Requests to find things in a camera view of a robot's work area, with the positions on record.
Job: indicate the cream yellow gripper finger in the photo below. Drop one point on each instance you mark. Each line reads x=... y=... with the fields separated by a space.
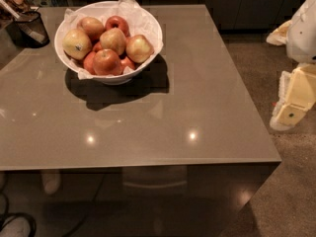
x=296 y=97
x=279 y=35

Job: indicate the yellow-red apple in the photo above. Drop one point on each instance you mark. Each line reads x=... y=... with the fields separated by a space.
x=91 y=28
x=113 y=39
x=139 y=48

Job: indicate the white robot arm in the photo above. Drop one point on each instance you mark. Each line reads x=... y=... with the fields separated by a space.
x=301 y=35

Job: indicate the white paper bowl liner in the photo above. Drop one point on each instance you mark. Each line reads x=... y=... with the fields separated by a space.
x=138 y=15

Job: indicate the red apple front right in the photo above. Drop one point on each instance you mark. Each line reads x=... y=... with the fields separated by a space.
x=127 y=62

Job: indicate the red apple at back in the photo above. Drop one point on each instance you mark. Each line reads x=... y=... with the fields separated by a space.
x=117 y=25

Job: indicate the white ceramic bowl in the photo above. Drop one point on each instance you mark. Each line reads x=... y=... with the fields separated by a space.
x=112 y=79

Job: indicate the red apple at front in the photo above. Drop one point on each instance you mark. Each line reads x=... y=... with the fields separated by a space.
x=107 y=62

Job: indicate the small red apple in middle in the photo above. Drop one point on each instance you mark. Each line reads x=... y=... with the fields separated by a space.
x=97 y=46

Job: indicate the red apple front left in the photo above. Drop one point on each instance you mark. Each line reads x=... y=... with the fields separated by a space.
x=88 y=62

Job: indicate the yellow-green apple with sticker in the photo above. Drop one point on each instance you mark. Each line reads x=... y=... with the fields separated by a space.
x=76 y=44

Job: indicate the black mesh pen cup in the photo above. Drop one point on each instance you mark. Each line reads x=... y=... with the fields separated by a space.
x=27 y=30

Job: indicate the white shoe with black strap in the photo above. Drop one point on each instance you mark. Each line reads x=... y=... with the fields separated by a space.
x=18 y=225

